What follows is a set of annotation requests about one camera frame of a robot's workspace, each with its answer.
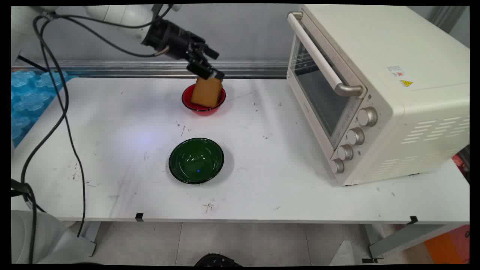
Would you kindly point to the black round floor object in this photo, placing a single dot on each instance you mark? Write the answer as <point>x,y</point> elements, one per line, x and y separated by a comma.
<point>217,260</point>

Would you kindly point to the red patterned object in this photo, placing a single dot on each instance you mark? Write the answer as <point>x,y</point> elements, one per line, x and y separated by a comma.
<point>460,163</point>

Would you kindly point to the blue bubble wrap sheet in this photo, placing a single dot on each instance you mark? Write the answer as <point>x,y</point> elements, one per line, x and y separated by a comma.
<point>30,101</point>

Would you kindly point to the grey aluminium post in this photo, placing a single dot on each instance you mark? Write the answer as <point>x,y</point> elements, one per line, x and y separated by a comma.
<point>448,17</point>

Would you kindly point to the orange box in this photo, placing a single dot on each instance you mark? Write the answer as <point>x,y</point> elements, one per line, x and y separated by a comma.
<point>450,247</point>

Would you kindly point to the white label sticker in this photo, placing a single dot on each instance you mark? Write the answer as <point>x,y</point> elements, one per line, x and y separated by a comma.
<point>395,71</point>

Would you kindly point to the aluminium rail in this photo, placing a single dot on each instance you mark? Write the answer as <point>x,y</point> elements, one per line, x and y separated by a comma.
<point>150,69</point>

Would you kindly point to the grey plastic cover sheet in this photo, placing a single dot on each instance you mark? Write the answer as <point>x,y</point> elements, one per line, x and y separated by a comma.
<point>52,240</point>

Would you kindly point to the cream toaster oven body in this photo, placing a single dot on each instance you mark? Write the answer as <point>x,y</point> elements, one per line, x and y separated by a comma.
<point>412,93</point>

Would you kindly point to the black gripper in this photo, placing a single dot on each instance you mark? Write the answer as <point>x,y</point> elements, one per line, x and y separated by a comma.
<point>170,37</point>

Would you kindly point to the brown bread slice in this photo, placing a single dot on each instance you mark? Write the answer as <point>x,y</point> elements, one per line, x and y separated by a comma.
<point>206,93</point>

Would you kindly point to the dark green bowl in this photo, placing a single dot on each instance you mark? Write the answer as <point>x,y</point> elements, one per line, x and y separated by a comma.
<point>195,161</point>

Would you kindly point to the red bowl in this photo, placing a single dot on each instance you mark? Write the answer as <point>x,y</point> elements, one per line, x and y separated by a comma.
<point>202,111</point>

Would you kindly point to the silver oven knob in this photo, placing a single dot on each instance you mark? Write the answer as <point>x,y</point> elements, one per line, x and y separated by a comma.
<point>367,116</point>
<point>356,136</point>
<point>337,165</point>
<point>345,152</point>

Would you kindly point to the grey metal table leg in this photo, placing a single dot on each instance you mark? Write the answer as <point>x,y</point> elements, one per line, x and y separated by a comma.
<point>90,234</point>
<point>405,238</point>

